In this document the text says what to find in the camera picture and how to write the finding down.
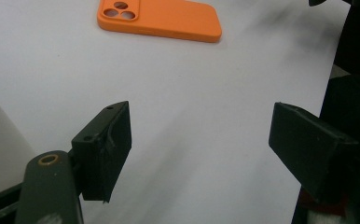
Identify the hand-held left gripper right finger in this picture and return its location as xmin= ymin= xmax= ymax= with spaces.
xmin=268 ymin=102 xmax=360 ymax=203

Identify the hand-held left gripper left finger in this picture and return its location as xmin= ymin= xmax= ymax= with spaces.
xmin=70 ymin=100 xmax=132 ymax=203

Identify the orange phone case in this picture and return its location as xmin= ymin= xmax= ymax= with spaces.
xmin=96 ymin=0 xmax=223 ymax=44

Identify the black zipper bag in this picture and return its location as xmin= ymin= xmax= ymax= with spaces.
xmin=291 ymin=74 xmax=360 ymax=224

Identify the grey cloth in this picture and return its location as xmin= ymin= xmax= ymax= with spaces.
xmin=306 ymin=207 xmax=358 ymax=224

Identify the white container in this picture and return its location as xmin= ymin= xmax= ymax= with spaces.
xmin=0 ymin=77 xmax=36 ymax=200

